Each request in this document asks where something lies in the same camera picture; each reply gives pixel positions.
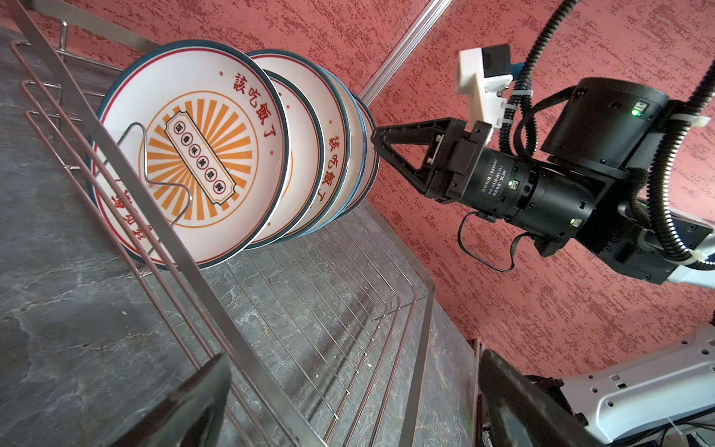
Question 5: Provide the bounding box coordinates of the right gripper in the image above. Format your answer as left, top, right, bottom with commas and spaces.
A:
372, 117, 539, 223

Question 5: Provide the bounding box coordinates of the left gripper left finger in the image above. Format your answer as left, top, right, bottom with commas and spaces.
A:
113, 353, 231, 446

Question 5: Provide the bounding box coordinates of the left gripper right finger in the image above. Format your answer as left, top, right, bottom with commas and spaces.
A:
479, 349, 601, 447

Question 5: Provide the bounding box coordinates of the watermelon print white plate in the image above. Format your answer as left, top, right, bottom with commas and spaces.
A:
304, 70, 367, 234

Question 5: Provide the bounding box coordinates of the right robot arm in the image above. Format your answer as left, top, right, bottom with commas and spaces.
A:
372, 77, 714, 288

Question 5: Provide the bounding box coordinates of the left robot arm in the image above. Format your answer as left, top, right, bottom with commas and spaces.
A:
114, 322, 714, 446

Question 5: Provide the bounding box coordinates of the red character white plate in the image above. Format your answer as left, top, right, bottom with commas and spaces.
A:
341, 96, 380, 217

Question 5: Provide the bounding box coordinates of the orange sunburst plate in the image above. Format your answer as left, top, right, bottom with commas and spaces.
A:
248, 50, 349, 250
97, 40, 290, 268

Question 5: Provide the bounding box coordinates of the right corner aluminium profile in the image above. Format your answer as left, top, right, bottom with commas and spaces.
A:
359, 0, 452, 105

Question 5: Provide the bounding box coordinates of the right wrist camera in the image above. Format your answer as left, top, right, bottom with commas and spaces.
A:
455, 44, 514, 130

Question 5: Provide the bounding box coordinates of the metal wire dish rack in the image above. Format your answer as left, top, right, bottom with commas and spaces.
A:
1, 24, 441, 446

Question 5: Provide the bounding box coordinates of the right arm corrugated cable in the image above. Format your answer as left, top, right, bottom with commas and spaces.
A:
498, 0, 715, 272

